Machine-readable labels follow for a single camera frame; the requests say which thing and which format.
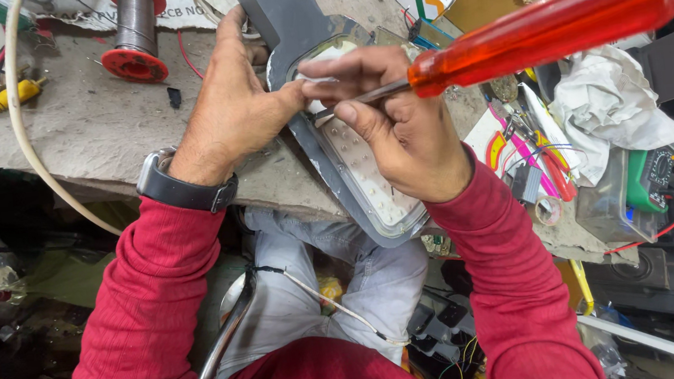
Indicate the person's right hand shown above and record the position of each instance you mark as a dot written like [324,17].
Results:
[406,141]

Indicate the person's left hand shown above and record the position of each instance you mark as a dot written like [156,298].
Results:
[232,110]

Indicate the grey LED street light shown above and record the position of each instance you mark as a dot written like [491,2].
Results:
[367,181]

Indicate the white tissue piece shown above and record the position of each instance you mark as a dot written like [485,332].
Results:
[318,81]

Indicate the black wristwatch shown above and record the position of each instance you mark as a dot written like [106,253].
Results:
[181,188]

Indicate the small grey component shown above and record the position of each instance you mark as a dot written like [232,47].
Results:
[525,184]

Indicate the clear tape roll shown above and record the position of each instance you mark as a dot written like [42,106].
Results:
[548,210]

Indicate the white crumpled cloth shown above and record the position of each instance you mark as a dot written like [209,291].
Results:
[609,98]

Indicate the clear plastic container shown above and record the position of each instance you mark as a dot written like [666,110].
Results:
[609,202]

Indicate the yellow alligator clip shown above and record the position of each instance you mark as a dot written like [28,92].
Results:
[9,99]

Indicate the green digital multimeter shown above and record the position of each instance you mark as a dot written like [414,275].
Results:
[650,177]

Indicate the chrome chair frame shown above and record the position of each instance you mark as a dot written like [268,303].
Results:
[228,336]

